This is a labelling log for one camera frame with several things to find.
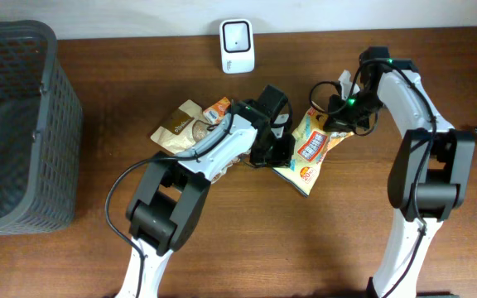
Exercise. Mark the grey plastic basket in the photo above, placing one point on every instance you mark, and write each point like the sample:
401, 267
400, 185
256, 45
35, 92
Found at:
41, 121

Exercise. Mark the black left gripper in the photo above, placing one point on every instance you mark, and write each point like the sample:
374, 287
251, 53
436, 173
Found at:
283, 158

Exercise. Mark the beige brown snack pouch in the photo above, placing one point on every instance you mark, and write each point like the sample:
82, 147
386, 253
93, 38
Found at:
176, 128

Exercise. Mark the yellow chip bag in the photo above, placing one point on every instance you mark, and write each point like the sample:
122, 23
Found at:
311, 147

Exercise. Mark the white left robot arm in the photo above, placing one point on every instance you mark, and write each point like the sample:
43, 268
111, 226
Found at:
168, 201

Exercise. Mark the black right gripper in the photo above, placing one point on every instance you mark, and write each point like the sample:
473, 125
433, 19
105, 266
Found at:
339, 122

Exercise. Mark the white barcode scanner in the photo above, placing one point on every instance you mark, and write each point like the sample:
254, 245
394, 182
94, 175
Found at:
237, 46

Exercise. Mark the small orange box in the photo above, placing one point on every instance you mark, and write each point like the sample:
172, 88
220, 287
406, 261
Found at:
216, 112

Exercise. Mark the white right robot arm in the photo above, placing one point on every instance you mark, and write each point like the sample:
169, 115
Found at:
430, 172

